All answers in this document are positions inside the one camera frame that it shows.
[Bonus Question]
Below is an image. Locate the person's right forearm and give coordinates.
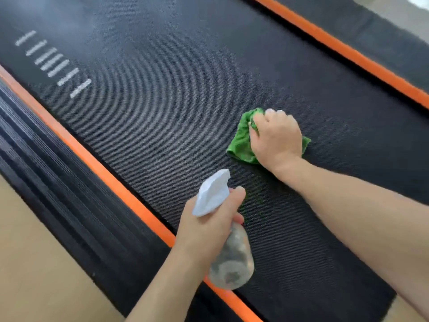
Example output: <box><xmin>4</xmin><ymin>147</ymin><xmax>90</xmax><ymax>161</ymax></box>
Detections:
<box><xmin>274</xmin><ymin>157</ymin><xmax>429</xmax><ymax>319</ymax></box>

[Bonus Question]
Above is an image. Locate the green cloth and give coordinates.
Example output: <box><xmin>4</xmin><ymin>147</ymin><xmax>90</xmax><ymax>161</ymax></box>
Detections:
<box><xmin>226</xmin><ymin>107</ymin><xmax>311</xmax><ymax>165</ymax></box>

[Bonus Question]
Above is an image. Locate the person's right hand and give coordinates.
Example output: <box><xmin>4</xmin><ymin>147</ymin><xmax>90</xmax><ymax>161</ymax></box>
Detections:
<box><xmin>248</xmin><ymin>109</ymin><xmax>304</xmax><ymax>178</ymax></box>

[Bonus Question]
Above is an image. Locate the black orange-striped treadmill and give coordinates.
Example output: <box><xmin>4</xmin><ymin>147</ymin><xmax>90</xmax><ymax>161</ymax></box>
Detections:
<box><xmin>0</xmin><ymin>0</ymin><xmax>429</xmax><ymax>322</ymax></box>

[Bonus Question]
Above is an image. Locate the clear spray bottle white trigger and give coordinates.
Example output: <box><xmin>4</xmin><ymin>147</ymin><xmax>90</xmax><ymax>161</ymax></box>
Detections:
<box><xmin>191</xmin><ymin>168</ymin><xmax>255</xmax><ymax>291</ymax></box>

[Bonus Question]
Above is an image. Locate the person's left hand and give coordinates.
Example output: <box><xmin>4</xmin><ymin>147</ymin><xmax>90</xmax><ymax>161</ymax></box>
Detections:
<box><xmin>172</xmin><ymin>186</ymin><xmax>247</xmax><ymax>275</ymax></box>

